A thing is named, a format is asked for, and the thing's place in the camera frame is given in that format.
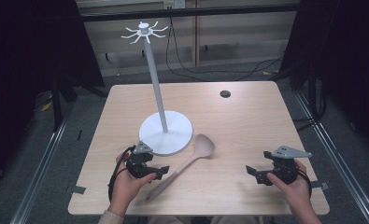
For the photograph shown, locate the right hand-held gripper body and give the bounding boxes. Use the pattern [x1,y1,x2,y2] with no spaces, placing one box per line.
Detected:
[263,145,313,186]

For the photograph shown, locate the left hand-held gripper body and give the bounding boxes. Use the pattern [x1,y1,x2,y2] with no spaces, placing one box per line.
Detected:
[125,140,157,180]

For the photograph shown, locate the beige silicone spatula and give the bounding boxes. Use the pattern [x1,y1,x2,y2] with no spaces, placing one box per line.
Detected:
[145,133,217,202]

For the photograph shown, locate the person's left hand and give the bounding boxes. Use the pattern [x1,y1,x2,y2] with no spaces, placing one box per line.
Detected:
[107,153,158,217]

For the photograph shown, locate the person's right hand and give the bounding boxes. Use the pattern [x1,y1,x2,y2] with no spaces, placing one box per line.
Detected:
[266,159,315,217]

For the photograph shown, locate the white hook stand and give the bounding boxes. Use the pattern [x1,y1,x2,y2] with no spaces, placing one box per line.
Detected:
[121,21,194,157]

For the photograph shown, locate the grey tape piece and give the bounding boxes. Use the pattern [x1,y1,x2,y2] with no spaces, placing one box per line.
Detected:
[67,184,87,195]
[310,180,331,191]

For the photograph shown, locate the black metal stand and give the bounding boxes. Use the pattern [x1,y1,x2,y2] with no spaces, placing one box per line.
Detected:
[292,60,328,132]
[49,69,80,133]

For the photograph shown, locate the dark curtain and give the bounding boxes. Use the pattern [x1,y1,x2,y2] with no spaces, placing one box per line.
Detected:
[277,0,369,158]
[0,0,106,190]

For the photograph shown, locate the black horizontal bar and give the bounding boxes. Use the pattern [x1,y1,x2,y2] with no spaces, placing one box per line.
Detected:
[78,3,301,22]

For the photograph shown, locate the right hand-held gripper black cable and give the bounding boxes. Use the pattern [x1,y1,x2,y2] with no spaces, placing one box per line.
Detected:
[297,167,314,199]

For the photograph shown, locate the hand-held gripper black cable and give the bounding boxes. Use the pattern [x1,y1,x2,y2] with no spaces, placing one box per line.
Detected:
[297,167,314,199]
[107,145,135,203]

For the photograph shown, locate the left hand-held gripper black cable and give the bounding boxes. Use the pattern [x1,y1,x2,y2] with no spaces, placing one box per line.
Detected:
[107,145,135,203]

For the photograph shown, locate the metal floor rail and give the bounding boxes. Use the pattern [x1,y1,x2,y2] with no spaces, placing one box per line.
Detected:
[293,91,369,224]
[9,116,72,224]

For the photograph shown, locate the black floor cable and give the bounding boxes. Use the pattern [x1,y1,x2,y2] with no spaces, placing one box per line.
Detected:
[169,17,285,79]
[164,17,212,83]

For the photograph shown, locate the white wall outlet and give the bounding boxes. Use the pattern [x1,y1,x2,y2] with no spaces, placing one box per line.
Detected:
[163,0,187,10]

